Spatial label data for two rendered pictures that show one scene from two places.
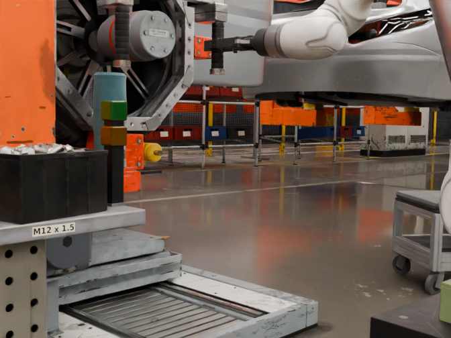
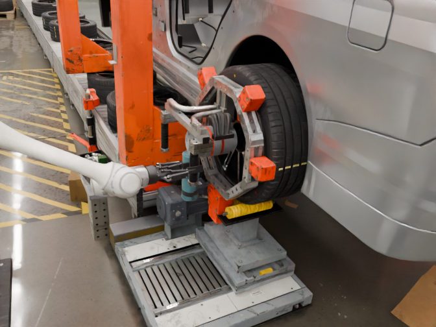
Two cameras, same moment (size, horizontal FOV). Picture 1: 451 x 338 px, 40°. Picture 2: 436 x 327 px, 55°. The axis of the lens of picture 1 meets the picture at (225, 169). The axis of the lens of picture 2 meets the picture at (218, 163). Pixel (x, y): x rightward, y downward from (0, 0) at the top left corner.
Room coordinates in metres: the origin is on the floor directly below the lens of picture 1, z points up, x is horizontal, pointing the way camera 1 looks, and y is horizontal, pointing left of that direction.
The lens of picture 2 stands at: (2.38, -1.39, 1.66)
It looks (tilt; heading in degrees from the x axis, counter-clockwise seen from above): 28 degrees down; 108
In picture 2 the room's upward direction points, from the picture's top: 4 degrees clockwise
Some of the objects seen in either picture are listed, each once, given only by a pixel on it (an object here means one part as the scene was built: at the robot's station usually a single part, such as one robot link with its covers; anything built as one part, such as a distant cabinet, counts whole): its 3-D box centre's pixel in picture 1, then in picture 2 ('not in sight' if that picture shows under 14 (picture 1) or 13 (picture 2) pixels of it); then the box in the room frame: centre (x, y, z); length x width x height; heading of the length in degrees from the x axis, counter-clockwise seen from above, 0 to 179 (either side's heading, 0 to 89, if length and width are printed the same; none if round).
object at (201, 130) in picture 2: not in sight; (213, 112); (1.85, 0.16, 1.03); 0.19 x 0.18 x 0.11; 46
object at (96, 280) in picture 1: (86, 267); (242, 250); (1.98, 0.44, 0.13); 0.50 x 0.36 x 0.10; 136
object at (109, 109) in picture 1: (113, 110); (102, 159); (1.25, 0.22, 0.64); 0.04 x 0.04 x 0.04; 46
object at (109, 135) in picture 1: (113, 135); not in sight; (1.25, 0.22, 0.59); 0.04 x 0.04 x 0.04; 46
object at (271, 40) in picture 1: (280, 41); (139, 176); (1.67, -0.14, 0.83); 0.09 x 0.06 x 0.09; 136
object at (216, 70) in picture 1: (217, 47); (193, 167); (1.83, 0.03, 0.83); 0.04 x 0.04 x 0.16
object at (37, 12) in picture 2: not in sight; (50, 8); (-3.24, 5.39, 0.39); 0.66 x 0.66 x 0.24
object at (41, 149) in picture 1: (41, 178); (96, 167); (1.13, 0.33, 0.51); 0.20 x 0.14 x 0.13; 145
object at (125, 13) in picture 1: (122, 35); (164, 135); (1.58, 0.26, 0.83); 0.04 x 0.04 x 0.16
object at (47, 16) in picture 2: not in sight; (64, 21); (-2.22, 4.43, 0.39); 0.66 x 0.66 x 0.24
